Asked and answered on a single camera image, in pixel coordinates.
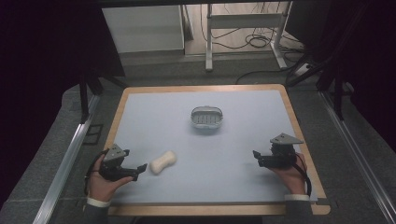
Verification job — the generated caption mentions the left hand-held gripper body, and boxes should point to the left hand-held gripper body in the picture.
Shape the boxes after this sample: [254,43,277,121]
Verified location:
[98,143,135,182]

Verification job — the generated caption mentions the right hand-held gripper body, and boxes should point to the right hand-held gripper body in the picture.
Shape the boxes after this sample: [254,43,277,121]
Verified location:
[261,133,304,169]

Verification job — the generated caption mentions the white soap bar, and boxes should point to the white soap bar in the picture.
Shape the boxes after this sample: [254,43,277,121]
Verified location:
[148,150,178,175]

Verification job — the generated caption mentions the grey soap dish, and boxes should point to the grey soap dish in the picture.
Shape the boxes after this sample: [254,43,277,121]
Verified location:
[190,105,224,131]

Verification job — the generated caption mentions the person's right hand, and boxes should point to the person's right hand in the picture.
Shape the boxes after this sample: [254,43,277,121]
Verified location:
[268,152,308,196]

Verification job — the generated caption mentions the person's left hand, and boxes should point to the person's left hand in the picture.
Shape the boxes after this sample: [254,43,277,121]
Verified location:
[87,154,135,203]

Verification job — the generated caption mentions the light blue table mat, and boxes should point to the light blue table mat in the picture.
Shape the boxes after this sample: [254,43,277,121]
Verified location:
[110,90,318,205]

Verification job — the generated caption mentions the black stand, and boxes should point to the black stand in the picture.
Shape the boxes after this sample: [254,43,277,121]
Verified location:
[286,52,356,121]
[78,73,127,125]

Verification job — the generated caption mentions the white power strip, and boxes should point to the white power strip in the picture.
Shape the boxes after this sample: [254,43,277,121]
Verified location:
[293,63,313,77]

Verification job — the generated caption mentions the white cabinet panel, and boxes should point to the white cabinet panel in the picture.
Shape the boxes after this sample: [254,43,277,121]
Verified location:
[102,5,186,54]

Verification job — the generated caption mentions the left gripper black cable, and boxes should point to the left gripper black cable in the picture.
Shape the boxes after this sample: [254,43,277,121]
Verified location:
[83,148,110,196]

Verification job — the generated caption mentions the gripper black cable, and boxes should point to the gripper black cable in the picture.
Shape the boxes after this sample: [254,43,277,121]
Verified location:
[83,148,110,196]
[292,153,313,198]

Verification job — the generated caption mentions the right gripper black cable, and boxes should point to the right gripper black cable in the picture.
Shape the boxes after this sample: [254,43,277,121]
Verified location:
[292,153,313,198]

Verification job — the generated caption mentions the aluminium rail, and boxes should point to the aluminium rail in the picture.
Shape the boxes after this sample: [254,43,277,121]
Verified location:
[32,94,101,224]
[319,91,396,224]

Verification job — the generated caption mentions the black floor cables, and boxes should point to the black floor cables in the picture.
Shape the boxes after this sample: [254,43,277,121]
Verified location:
[199,2,307,86]

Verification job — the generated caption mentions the white metal desk frame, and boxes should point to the white metal desk frame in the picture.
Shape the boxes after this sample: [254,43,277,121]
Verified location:
[205,2,293,73]

